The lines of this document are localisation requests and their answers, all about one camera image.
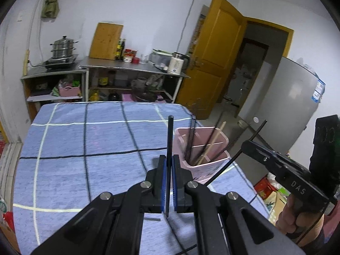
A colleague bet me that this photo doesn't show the red lidded sauce jar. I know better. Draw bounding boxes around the red lidded sauce jar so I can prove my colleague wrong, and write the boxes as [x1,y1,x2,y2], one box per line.
[123,49,137,63]

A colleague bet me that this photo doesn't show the stainless steel counter table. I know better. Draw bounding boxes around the stainless steel counter table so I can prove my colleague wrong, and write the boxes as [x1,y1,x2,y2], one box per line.
[79,56,191,104]

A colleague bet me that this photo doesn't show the yellow wooden door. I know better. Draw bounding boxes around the yellow wooden door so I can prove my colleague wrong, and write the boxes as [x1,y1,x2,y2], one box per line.
[175,0,248,120]

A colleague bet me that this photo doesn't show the person's right hand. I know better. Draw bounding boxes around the person's right hand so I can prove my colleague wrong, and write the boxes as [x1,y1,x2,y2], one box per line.
[276,193,325,245]

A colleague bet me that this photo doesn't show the black cooktop stove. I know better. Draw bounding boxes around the black cooktop stove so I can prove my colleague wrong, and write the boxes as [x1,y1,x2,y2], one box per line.
[42,54,79,70]

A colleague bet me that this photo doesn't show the wooden stove stand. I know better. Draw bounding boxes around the wooden stove stand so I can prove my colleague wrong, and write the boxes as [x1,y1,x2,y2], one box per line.
[21,68,87,119]

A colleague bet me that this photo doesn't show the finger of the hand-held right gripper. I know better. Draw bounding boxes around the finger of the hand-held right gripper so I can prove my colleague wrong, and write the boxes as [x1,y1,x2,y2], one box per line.
[241,140,296,177]

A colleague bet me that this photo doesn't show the blue checked tablecloth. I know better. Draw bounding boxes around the blue checked tablecloth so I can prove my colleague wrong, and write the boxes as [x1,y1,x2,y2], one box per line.
[13,101,269,255]

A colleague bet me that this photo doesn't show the pink plastic chopstick holder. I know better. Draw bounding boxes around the pink plastic chopstick holder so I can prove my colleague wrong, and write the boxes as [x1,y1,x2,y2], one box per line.
[174,127,230,184]

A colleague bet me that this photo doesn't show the yellow door frame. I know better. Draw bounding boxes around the yellow door frame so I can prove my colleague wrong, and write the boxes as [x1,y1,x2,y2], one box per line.
[244,17,294,60]

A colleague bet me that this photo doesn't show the pink plastic basket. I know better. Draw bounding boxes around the pink plastic basket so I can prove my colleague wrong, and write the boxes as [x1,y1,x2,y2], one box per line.
[58,85,82,98]

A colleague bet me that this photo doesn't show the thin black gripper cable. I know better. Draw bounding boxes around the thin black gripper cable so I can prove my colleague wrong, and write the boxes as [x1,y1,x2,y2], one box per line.
[296,199,335,246]

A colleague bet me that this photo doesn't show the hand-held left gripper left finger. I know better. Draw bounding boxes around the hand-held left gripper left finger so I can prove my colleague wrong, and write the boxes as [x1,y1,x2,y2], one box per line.
[31,154,167,255]

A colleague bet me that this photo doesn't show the wooden cutting board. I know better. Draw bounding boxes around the wooden cutting board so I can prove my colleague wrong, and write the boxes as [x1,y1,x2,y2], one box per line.
[89,23,124,60]

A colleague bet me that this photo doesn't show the clear plastic storage container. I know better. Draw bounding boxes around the clear plastic storage container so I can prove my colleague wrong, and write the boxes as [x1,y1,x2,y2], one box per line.
[149,49,174,68]

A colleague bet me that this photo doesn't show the wooden chopstick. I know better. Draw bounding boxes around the wooden chopstick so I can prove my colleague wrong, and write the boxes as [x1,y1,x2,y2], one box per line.
[198,122,227,166]
[195,131,221,166]

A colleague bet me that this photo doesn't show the grey refrigerator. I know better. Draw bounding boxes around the grey refrigerator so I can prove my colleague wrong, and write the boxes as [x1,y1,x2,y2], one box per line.
[237,56,326,158]

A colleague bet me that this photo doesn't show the stainless steel steamer pot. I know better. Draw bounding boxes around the stainless steel steamer pot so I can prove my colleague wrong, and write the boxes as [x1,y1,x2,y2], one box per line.
[50,35,79,59]

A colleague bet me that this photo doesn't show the red cardboard box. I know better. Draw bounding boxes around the red cardboard box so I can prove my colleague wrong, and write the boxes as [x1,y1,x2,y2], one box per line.
[254,175,290,224]

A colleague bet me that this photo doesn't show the black wok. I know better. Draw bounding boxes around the black wok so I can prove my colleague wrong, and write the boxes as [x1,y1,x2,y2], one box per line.
[131,92,166,103]

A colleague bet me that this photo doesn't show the white electric kettle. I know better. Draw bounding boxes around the white electric kettle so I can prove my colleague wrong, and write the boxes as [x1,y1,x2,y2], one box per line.
[168,52,191,75]

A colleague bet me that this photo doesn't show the black chopstick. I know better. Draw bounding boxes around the black chopstick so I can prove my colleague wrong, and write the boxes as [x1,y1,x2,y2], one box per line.
[205,119,267,186]
[189,115,197,163]
[165,115,174,218]
[186,115,194,163]

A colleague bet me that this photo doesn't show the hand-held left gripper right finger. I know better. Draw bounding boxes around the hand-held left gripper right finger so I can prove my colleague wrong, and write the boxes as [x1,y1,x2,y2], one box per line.
[171,154,306,255]

